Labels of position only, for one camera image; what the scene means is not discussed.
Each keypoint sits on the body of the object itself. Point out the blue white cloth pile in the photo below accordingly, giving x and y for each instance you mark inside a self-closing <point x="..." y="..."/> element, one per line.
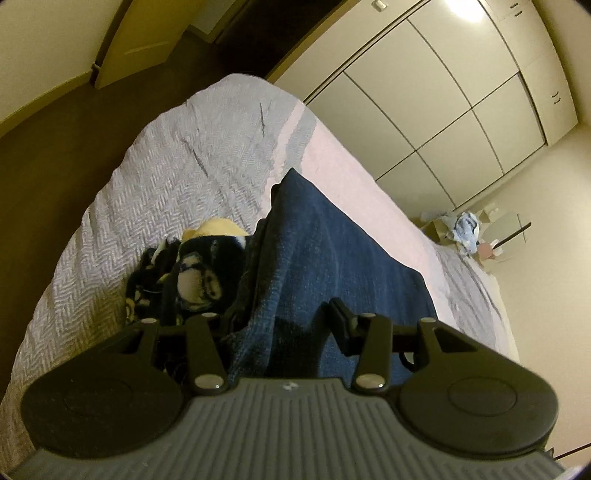
<point x="466" y="230"/>

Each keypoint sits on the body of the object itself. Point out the cream door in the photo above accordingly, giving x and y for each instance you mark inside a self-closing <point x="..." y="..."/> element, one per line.
<point x="138" y="41"/>

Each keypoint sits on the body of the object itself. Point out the grey pink bed blanket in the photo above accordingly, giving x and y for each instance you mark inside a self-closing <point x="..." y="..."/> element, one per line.
<point x="161" y="184"/>

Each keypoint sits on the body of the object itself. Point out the dark blue pocket jeans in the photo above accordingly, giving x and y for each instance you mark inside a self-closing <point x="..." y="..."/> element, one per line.
<point x="323" y="258"/>

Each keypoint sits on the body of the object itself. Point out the pink tissue box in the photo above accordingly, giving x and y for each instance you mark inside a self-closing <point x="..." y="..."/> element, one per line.
<point x="485" y="250"/>

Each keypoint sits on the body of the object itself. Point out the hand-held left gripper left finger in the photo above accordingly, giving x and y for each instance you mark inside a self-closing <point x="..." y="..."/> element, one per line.
<point x="203" y="350"/>

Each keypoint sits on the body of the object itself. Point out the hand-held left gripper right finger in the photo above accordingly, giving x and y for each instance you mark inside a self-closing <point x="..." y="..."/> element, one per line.
<point x="341" y="327"/>

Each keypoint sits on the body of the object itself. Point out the cream wardrobe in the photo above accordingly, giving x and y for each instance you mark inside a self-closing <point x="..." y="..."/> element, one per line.
<point x="438" y="92"/>

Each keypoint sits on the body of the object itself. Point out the black cream patterned fleece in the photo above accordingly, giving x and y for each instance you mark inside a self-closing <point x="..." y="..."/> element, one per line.
<point x="198" y="272"/>

